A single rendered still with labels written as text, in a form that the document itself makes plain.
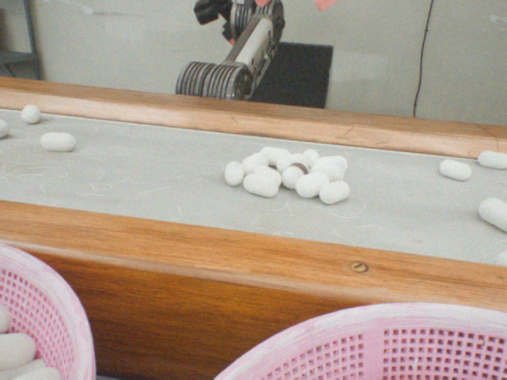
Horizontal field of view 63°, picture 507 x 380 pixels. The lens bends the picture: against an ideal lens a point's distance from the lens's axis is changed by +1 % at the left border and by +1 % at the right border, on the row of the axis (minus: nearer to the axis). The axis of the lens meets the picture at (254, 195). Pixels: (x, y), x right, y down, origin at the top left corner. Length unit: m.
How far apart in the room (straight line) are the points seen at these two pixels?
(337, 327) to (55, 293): 0.14
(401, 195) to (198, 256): 0.25
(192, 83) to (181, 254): 0.61
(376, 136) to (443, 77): 2.00
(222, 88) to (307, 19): 1.69
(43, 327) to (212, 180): 0.23
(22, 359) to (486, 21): 2.51
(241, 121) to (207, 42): 1.99
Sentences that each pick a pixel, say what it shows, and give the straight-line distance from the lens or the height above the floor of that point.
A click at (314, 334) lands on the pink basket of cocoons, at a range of 0.20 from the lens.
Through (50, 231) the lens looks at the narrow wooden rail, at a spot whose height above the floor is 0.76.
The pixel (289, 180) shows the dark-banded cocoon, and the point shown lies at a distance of 0.39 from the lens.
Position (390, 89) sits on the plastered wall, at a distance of 2.52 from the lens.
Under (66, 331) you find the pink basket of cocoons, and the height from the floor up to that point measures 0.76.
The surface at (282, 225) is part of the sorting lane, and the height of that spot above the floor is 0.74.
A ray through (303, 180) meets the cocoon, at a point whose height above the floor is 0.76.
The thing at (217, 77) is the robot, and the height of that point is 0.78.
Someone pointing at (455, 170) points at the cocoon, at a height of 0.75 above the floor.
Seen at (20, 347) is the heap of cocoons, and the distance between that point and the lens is 0.24.
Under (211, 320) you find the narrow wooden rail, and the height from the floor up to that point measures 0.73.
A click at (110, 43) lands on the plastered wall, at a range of 2.78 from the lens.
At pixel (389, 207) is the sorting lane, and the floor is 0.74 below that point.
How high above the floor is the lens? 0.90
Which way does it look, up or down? 24 degrees down
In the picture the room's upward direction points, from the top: 4 degrees clockwise
